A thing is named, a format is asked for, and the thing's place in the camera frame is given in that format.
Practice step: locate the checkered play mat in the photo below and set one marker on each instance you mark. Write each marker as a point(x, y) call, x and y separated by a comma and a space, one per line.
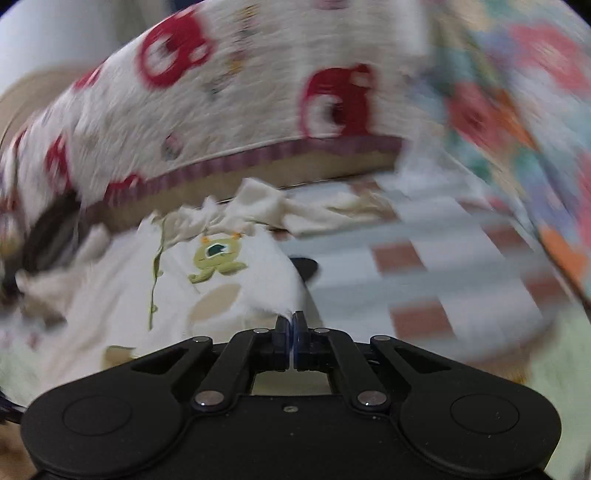
point(447, 272)

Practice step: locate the white quilted bear bedspread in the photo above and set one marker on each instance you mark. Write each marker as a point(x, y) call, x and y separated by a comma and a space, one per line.
point(287, 91)

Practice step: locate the dark brown knit sweater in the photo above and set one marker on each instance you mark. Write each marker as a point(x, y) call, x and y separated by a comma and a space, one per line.
point(56, 236)

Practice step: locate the light green blanket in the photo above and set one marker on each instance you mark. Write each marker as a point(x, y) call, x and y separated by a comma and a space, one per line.
point(559, 369)

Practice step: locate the cream zip-up hoodie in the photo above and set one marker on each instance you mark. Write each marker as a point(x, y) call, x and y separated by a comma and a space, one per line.
point(205, 270)

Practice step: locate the floral quilted blanket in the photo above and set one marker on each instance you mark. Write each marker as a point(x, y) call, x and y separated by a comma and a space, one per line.
point(507, 85)

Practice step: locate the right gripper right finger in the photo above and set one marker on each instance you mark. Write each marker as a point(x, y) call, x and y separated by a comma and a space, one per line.
point(334, 353)

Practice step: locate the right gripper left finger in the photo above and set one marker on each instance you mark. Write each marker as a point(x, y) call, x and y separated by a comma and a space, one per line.
point(236, 364)

